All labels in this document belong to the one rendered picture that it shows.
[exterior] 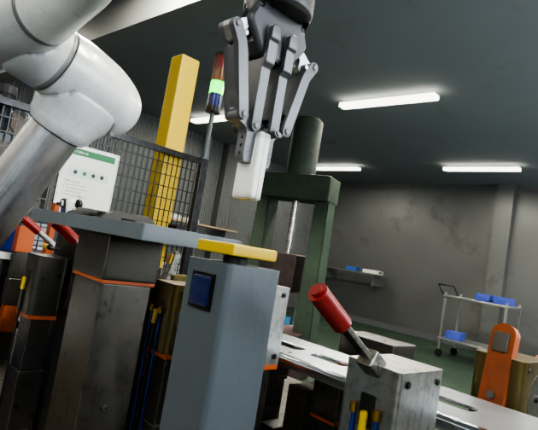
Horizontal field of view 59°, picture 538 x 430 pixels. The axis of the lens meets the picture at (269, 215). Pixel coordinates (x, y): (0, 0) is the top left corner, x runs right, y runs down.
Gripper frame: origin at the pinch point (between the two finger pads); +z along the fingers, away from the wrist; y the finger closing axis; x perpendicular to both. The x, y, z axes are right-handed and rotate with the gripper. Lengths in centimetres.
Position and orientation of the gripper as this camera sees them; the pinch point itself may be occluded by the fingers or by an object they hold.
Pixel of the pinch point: (251, 166)
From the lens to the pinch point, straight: 50.5
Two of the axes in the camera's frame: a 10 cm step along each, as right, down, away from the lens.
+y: 7.1, 1.8, 6.8
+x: -6.8, -0.6, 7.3
